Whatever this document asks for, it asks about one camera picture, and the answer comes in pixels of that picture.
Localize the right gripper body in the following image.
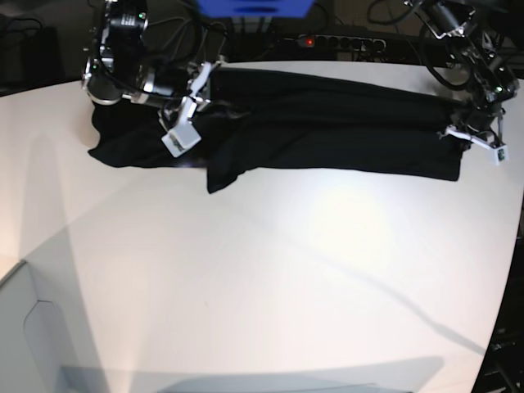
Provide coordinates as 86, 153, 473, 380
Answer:
159, 61, 224, 131

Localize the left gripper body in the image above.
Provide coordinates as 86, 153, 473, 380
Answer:
437, 110, 505, 150

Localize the black T-shirt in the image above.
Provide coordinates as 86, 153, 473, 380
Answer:
89, 69, 466, 193

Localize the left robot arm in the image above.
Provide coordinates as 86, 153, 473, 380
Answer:
405, 1, 520, 151

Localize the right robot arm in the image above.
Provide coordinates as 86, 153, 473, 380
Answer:
82, 1, 221, 127

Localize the blue plastic box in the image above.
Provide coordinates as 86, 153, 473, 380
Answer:
196, 0, 314, 18

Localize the black power strip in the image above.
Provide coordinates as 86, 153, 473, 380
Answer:
282, 33, 422, 62

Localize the black box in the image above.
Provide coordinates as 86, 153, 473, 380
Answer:
20, 27, 65, 82

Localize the white cable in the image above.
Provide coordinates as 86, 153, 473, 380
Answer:
157, 16, 230, 66

